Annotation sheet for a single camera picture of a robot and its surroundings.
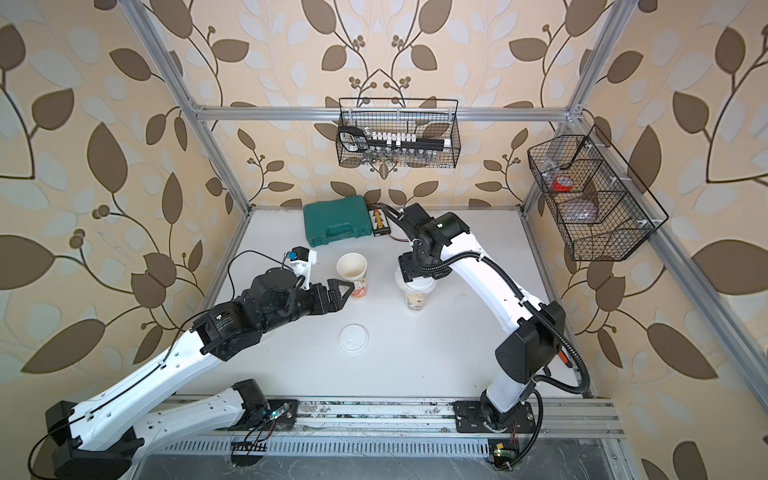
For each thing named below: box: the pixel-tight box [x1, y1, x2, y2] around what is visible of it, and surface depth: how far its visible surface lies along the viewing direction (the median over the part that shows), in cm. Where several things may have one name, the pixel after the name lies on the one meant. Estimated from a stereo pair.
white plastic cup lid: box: [394, 266, 437, 294], surface depth 79 cm
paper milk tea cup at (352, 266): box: [336, 252, 368, 299], surface depth 88 cm
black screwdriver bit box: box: [368, 207, 391, 237], surface depth 118 cm
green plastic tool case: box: [303, 195, 372, 247], surface depth 114 cm
